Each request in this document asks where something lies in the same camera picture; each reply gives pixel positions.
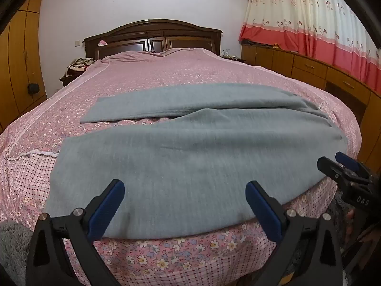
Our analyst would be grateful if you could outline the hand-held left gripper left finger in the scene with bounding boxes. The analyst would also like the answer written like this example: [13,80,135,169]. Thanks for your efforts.
[26,179,125,286]

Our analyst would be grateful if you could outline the pink floral bed sheet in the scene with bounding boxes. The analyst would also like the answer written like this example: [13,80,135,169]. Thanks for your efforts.
[0,48,362,286]

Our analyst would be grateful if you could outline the wooden wardrobe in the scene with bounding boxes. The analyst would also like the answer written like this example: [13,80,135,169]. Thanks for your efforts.
[0,0,48,132]

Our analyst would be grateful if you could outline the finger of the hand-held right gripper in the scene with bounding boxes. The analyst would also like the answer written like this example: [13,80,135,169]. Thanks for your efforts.
[317,156,353,187]
[335,151,362,174]

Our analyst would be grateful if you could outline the dark wooden nightstand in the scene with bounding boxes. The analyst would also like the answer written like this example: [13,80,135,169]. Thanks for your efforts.
[60,70,87,87]

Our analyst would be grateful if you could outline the person's right hand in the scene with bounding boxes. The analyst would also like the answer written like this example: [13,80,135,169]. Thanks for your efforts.
[344,208,361,234]

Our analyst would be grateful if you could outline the grey fluffy rug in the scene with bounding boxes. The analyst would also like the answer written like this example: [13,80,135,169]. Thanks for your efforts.
[0,222,39,286]

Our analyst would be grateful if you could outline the long wooden drawer cabinet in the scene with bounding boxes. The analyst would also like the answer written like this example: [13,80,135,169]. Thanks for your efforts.
[241,44,381,167]

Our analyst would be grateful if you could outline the grey pants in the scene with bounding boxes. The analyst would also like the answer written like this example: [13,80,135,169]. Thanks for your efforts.
[44,83,349,240]

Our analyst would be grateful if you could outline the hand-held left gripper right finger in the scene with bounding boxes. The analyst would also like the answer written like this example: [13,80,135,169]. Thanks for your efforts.
[245,180,343,286]

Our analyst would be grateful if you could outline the dark wooden headboard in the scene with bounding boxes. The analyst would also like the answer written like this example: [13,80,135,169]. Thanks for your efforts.
[82,19,223,61]

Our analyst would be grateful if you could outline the pile of clothes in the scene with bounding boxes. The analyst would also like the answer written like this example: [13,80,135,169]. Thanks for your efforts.
[66,58,96,78]

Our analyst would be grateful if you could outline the floral cream and red curtain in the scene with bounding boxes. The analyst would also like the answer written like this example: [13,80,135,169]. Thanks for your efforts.
[240,0,381,96]

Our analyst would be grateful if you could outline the small white wire rack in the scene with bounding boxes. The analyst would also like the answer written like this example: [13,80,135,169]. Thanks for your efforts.
[222,51,246,62]

